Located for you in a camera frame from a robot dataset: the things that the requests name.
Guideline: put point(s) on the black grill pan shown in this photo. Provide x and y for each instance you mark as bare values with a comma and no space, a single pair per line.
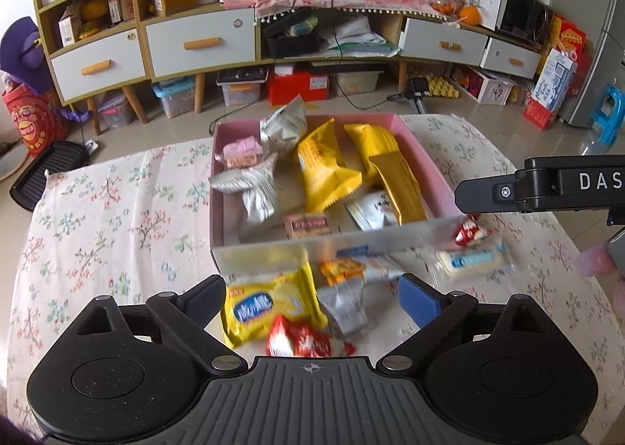
49,176

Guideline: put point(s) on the pink snack packet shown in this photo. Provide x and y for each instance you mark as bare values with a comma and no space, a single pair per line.
241,152

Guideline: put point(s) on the red white snack packet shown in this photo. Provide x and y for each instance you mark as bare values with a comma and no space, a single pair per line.
468,233
298,340

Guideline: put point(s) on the tall wooden shelf cabinet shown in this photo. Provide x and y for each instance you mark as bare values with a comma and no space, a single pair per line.
139,10

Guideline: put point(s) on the blue white carton box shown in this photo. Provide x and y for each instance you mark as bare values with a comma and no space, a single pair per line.
551,89

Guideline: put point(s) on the small brown snack packet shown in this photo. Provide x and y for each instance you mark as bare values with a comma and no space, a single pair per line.
310,226

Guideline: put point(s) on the small white box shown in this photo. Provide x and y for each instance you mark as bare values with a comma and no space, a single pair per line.
68,31

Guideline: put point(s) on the orange blue snack packet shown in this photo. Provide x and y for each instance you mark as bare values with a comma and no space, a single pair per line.
342,267

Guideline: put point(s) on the wide clear plastic bin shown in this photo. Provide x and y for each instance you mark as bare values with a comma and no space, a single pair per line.
354,84

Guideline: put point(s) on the pile of white papers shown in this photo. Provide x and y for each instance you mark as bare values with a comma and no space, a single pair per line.
359,37

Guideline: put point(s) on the yellow egg tray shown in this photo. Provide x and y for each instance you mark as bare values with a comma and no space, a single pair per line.
439,88

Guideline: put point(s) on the long white blue packet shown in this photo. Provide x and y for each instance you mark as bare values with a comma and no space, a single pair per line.
471,259

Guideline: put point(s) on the silver white snack bag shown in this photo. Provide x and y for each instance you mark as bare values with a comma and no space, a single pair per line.
285,125
254,186

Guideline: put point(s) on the pink cardboard box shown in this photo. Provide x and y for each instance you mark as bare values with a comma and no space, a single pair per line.
425,157

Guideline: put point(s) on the small silver snack packet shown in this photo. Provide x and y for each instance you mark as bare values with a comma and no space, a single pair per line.
344,306

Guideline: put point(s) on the yellow star floor sticker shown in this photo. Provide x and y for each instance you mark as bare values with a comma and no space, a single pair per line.
311,106

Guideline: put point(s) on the brown cardboard box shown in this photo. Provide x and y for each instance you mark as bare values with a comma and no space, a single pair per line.
176,1

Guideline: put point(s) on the white cartoon printed box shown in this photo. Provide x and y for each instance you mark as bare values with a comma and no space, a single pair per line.
483,86

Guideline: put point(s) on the black microwave oven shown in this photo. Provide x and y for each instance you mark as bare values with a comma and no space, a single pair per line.
525,15

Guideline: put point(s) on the grey refrigerator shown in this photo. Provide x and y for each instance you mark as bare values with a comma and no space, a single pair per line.
598,35

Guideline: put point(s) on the orange fruit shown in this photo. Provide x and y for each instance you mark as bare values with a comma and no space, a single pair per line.
95,10
470,15

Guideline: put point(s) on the red yellow box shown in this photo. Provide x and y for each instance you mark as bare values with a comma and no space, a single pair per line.
569,37

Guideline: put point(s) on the red printed gift bag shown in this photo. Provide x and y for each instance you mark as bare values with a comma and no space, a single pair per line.
34,123

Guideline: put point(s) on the black case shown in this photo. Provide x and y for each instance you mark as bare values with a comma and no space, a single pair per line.
290,40

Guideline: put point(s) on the purple plush toy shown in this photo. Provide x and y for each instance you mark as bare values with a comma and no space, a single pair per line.
24,54

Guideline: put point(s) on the white floor power strip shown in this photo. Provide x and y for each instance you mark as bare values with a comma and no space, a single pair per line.
93,146

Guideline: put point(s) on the oranges on cabinet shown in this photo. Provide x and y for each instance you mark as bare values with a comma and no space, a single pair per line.
444,3

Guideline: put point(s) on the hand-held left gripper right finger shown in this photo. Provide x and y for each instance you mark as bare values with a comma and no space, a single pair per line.
415,298

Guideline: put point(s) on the person's right hand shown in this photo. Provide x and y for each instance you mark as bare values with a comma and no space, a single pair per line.
593,260

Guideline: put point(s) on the floral tablecloth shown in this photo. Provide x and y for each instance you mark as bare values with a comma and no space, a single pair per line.
122,220

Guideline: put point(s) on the yellow packet blue label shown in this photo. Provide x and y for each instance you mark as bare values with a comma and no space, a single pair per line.
263,303

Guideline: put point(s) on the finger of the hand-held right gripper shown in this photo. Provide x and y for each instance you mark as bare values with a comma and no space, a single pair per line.
483,193

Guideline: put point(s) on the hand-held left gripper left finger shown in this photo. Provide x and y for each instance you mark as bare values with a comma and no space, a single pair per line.
202,298

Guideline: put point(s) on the large yellow snack bag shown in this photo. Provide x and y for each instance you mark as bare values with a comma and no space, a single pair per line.
373,140
324,167

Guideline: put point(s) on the clear bin blue lid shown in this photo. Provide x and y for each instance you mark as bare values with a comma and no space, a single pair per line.
173,98

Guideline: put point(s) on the small clear plastic bin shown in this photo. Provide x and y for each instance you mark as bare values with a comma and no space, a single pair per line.
116,113

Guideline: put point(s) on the red cardboard box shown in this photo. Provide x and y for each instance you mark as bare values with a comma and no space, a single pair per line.
298,89

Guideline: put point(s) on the blue plastic stool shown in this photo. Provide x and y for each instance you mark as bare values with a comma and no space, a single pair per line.
610,113

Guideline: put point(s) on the long golden snack packet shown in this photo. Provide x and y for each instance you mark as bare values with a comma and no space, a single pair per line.
400,191

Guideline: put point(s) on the low wooden cabinet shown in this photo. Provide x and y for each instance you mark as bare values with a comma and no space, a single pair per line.
390,25

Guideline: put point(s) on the clear bin black lid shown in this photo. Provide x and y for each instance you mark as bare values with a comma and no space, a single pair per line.
241,89

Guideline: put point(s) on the small tripod camera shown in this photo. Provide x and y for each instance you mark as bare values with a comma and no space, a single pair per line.
417,86

